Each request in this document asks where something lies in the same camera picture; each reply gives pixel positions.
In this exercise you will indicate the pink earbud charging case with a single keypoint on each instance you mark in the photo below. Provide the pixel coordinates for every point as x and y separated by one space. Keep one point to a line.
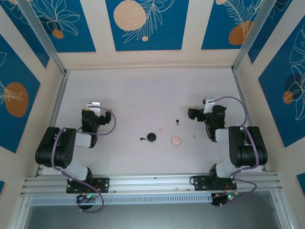
176 140

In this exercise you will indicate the black earbud charging case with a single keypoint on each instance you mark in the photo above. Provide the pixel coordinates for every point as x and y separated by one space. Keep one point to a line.
151 137

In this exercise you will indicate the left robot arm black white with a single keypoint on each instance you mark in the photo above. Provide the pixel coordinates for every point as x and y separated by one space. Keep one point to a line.
59 145

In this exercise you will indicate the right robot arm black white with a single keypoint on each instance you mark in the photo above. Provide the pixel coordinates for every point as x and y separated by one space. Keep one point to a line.
247 148

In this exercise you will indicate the grey metal sheet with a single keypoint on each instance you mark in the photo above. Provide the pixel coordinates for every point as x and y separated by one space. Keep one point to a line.
152 217

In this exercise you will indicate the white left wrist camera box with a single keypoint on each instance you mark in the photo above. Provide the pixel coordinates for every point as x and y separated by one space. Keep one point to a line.
93 105

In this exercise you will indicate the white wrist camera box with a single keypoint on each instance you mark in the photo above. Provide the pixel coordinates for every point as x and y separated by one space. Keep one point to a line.
93 105
209 102

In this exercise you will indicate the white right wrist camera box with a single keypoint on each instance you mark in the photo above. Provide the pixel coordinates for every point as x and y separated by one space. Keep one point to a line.
209 102

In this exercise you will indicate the aluminium side rail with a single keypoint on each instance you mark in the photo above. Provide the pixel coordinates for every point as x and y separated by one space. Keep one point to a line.
53 119
241 83

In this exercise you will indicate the long aluminium base rail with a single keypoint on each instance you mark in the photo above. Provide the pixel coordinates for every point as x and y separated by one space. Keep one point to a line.
152 183

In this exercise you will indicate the aluminium frame post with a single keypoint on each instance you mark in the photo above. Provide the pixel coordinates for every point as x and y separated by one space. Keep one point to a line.
45 38
254 35

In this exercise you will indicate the aluminium frame leg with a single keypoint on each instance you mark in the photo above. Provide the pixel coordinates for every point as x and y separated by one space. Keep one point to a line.
283 210
20 212

